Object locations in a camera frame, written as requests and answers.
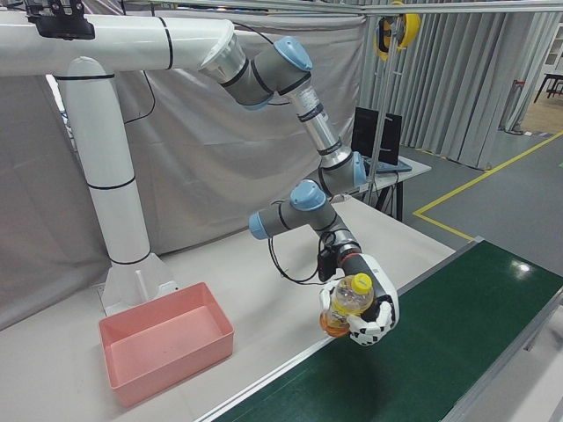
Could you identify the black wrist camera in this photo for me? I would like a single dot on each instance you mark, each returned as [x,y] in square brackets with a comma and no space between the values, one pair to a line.
[326,264]

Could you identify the pink plastic basket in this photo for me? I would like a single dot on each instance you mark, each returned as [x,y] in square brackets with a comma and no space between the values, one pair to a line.
[167,334]

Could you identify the silver laptop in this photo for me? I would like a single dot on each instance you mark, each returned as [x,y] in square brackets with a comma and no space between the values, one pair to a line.
[391,168]

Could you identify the dark wooden table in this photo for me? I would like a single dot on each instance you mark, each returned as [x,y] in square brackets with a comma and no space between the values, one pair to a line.
[554,77]

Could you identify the grey backdrop cloth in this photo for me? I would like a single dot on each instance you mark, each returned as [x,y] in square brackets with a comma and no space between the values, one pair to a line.
[198,154]

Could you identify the green conveyor belt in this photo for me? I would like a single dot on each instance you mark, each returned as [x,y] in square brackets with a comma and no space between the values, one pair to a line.
[418,351]

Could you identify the black overhead camera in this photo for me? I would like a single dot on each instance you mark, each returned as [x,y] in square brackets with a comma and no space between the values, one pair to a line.
[61,24]

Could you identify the yellow capped juice bottle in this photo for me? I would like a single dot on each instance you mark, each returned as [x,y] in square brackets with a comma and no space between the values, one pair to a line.
[347,303]

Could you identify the grey strip curtain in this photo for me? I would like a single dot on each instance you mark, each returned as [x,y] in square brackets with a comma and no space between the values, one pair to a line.
[462,88]

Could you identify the grey side table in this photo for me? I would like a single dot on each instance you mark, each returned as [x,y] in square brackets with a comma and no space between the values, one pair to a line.
[418,167]

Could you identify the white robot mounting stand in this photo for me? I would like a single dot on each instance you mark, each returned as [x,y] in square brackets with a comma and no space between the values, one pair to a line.
[110,154]

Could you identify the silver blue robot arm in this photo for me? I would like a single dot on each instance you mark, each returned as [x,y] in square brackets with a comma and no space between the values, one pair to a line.
[308,105]

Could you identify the black Huawei monitor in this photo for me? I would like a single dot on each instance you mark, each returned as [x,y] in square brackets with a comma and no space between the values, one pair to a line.
[365,132]

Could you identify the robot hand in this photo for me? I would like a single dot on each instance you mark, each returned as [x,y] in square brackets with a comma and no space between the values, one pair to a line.
[385,307]

